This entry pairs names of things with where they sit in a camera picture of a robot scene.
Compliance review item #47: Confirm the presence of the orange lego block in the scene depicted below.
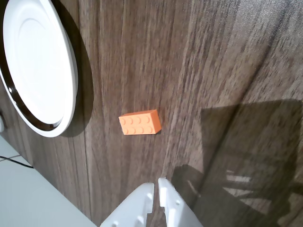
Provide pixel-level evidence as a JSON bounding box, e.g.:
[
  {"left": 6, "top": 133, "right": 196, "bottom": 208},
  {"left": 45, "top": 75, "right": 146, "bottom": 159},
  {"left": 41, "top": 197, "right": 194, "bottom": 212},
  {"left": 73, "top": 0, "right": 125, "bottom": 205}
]
[{"left": 118, "top": 109, "right": 162, "bottom": 136}]

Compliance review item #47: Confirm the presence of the thin black floor cable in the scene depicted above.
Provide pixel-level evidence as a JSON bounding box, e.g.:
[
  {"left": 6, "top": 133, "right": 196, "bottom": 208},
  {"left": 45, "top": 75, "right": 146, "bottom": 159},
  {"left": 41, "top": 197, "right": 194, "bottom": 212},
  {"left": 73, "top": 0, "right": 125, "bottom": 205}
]
[{"left": 0, "top": 155, "right": 35, "bottom": 169}]

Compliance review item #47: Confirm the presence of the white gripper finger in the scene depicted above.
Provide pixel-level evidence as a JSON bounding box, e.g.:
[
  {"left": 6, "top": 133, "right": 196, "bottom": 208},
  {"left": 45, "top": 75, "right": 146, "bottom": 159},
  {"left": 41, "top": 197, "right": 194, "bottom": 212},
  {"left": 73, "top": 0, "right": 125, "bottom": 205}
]
[
  {"left": 158, "top": 177, "right": 204, "bottom": 227},
  {"left": 99, "top": 182, "right": 155, "bottom": 227}
]

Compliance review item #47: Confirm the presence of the white plate with dark ring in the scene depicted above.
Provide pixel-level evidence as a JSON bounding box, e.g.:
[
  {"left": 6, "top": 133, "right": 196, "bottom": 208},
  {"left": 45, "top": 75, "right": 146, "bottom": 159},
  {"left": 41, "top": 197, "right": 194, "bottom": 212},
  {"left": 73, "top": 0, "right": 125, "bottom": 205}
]
[{"left": 0, "top": 0, "right": 79, "bottom": 138}]

